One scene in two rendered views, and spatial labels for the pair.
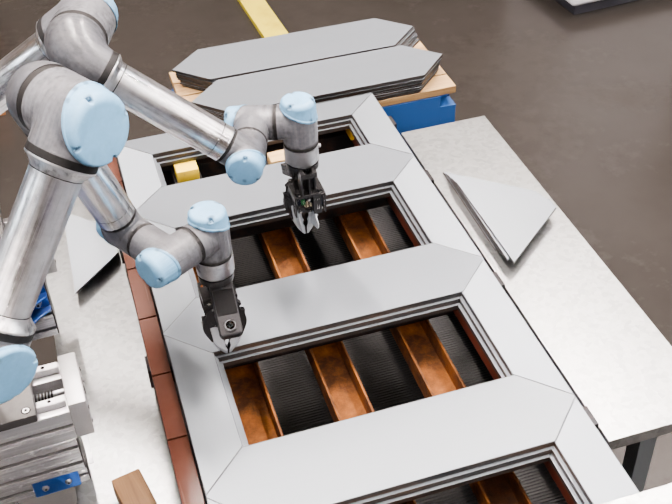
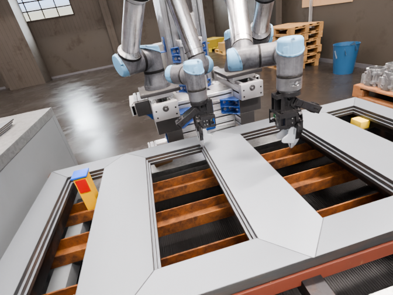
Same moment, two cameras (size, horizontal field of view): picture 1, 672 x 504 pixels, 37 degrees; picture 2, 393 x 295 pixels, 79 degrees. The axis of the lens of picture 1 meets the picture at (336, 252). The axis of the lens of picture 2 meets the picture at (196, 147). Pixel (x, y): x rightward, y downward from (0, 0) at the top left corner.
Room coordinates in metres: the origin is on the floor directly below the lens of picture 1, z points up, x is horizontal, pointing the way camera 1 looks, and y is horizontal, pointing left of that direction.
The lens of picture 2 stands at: (1.59, -0.69, 1.35)
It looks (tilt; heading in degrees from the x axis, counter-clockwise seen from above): 28 degrees down; 98
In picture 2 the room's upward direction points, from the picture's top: 10 degrees counter-clockwise
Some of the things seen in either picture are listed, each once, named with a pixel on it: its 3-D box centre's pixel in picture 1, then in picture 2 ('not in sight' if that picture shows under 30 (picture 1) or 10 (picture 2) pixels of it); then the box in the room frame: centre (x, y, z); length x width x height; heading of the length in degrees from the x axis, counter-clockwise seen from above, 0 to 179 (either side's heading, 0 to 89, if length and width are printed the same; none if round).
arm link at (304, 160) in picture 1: (302, 152); (289, 83); (1.81, 0.06, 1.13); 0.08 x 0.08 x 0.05
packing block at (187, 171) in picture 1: (186, 171); (359, 123); (2.24, 0.39, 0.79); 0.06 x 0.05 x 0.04; 106
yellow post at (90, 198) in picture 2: not in sight; (89, 194); (1.01, 0.07, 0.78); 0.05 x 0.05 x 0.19; 16
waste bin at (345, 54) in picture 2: not in sight; (345, 57); (3.98, 4.08, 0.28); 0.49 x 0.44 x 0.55; 108
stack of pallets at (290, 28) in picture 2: not in sight; (288, 45); (3.33, 5.40, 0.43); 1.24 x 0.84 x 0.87; 108
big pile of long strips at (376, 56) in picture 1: (308, 70); not in sight; (2.71, 0.06, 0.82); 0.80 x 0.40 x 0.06; 106
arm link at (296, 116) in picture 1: (297, 121); (289, 57); (1.81, 0.07, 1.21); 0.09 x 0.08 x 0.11; 87
